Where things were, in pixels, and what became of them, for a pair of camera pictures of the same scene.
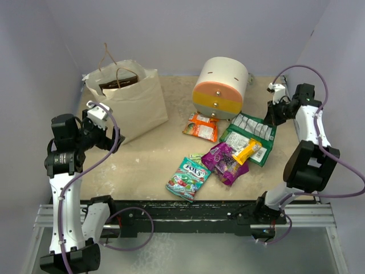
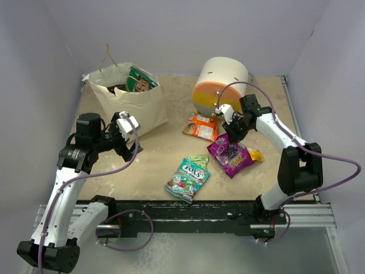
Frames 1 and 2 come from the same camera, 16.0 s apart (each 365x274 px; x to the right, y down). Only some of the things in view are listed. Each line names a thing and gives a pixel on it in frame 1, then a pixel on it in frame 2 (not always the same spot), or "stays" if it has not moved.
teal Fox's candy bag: [187, 179] stays
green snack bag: [243, 128] → [139, 80]
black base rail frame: [185, 218] stays
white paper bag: [132, 92] stays
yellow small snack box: [241, 156] → [255, 154]
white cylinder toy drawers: [220, 88] stays
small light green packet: [197, 157] stays
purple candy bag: [219, 159] → [234, 157]
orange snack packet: [202, 127] stays
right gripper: [271, 118] → [232, 135]
